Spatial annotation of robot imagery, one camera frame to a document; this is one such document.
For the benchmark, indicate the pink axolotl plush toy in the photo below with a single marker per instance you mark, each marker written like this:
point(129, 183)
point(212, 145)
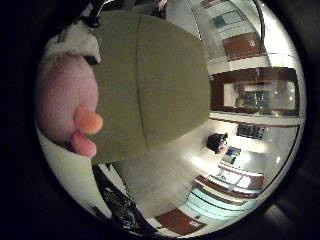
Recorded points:
point(66, 96)

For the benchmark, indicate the olive green table cloth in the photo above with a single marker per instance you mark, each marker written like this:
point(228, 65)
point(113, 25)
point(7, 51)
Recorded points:
point(160, 83)

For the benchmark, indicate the wood framed glass window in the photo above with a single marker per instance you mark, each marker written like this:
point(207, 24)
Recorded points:
point(218, 93)

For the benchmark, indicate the black metal equipment stand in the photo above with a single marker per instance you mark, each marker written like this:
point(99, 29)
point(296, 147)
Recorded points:
point(123, 203)

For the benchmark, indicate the black bag on floor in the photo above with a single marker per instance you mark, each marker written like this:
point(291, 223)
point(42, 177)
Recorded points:
point(216, 141)

